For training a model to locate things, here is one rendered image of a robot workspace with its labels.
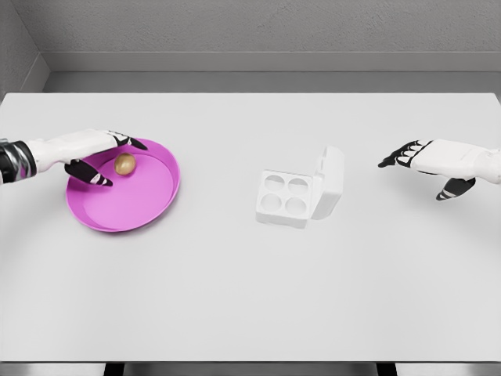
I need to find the white egg box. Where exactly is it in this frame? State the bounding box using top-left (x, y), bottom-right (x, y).
top-left (254, 144), bottom-right (346, 229)

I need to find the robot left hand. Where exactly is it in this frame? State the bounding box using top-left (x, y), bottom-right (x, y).
top-left (51, 128), bottom-right (150, 187)

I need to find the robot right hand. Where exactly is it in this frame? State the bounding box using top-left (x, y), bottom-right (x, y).
top-left (377, 139), bottom-right (488, 201)

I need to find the brown egg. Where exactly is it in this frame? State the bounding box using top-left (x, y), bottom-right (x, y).
top-left (114, 153), bottom-right (137, 176)

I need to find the pink round plate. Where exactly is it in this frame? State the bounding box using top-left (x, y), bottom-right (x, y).
top-left (65, 137), bottom-right (182, 233)

